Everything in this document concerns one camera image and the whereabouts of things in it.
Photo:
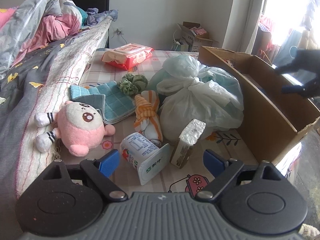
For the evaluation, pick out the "blue clothes pile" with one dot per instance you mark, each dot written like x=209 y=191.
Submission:
x=92 y=16

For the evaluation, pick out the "teal checkered towel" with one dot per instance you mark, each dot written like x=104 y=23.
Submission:
x=112 y=104

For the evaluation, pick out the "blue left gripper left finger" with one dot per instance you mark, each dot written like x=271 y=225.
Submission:
x=99 y=171

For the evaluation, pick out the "brown cardboard box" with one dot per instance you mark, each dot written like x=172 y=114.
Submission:
x=273 y=122

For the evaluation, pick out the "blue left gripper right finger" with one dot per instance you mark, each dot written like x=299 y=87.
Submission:
x=224 y=173

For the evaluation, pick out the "pink and grey duvet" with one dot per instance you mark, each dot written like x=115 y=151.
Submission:
x=33 y=25

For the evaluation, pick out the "small open cardboard box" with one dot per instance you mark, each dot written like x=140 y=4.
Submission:
x=195 y=36

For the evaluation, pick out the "wall power socket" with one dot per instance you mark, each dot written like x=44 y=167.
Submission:
x=119 y=31

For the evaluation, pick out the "orange striped cloth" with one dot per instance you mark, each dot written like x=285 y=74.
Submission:
x=147 y=121

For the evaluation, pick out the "black bed headboard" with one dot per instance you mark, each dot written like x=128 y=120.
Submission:
x=95 y=0

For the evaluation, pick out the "white yogurt cup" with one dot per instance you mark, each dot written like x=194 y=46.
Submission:
x=144 y=156

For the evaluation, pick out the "green paper bag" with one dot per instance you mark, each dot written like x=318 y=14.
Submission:
x=181 y=45

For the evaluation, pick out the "green scrunchie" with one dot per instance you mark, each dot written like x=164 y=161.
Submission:
x=132 y=84

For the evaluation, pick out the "pink plush doll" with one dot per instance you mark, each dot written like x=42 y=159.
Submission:
x=79 y=126

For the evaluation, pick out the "gold foil packet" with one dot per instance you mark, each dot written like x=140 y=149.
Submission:
x=186 y=140

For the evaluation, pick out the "red wet wipes pack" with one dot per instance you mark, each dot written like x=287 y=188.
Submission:
x=128 y=56

